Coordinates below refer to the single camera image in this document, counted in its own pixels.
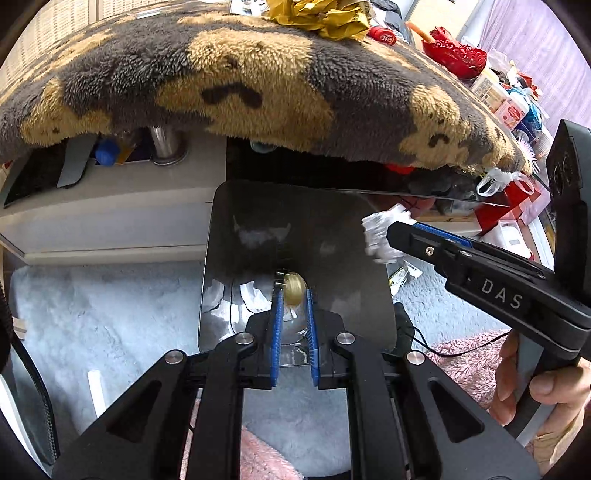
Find small gold round piece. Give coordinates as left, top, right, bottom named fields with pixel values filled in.
left=283, top=272, right=308, bottom=308

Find white tissue wad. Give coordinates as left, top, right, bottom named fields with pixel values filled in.
left=362, top=204, right=417, bottom=264

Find red Skittles candy tube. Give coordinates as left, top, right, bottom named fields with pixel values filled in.
left=368, top=26, right=398, bottom=46

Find yellow wrapper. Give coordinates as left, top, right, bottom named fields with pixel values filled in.
left=266, top=0, right=372, bottom=41

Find red openwork basket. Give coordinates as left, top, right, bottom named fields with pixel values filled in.
left=423, top=27, right=487, bottom=80

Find metal table leg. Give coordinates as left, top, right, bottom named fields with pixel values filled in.
left=148, top=126, right=187, bottom=167

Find orange stick in basket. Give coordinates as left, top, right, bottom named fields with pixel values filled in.
left=406, top=21, right=436, bottom=43

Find brown bear-pattern plush blanket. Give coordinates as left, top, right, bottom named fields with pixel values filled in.
left=1, top=1, right=532, bottom=174

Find woven beige folding screen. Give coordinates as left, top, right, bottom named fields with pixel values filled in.
left=1, top=0, right=164, bottom=90

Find black cable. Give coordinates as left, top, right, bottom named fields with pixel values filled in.
left=406, top=322, right=512, bottom=360

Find white plastic bag handle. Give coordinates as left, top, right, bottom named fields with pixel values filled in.
left=476, top=168, right=535, bottom=197

